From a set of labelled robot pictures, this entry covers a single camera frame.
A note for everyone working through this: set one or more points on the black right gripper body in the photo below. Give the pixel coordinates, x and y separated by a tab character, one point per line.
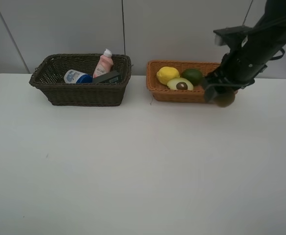
218	82

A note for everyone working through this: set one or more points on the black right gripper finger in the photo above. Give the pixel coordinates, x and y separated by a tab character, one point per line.
213	91

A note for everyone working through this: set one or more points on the brown kiwi fruit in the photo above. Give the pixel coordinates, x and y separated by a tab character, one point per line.
225	99

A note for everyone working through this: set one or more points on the green lime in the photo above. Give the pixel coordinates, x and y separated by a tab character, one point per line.
193	75

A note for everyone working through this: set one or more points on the halved avocado with pit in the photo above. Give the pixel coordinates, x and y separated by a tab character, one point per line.
181	84

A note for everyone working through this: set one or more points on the yellow lemon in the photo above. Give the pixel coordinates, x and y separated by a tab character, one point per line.
165	74

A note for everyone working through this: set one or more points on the dark green pump bottle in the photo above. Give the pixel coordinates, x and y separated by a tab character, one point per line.
111	77

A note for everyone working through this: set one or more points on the pink soap bottle white cap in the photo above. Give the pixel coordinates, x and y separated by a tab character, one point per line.
104	65

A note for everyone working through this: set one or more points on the white shampoo bottle blue cap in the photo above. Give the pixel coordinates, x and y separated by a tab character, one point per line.
77	77

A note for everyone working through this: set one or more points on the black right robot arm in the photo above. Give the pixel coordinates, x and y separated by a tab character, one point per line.
250	50

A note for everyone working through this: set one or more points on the orange wicker basket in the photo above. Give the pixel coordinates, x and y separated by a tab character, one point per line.
162	93

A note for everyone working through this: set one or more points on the dark brown wicker basket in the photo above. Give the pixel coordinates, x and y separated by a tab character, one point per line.
48	77

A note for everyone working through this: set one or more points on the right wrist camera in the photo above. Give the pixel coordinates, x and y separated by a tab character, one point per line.
233	37

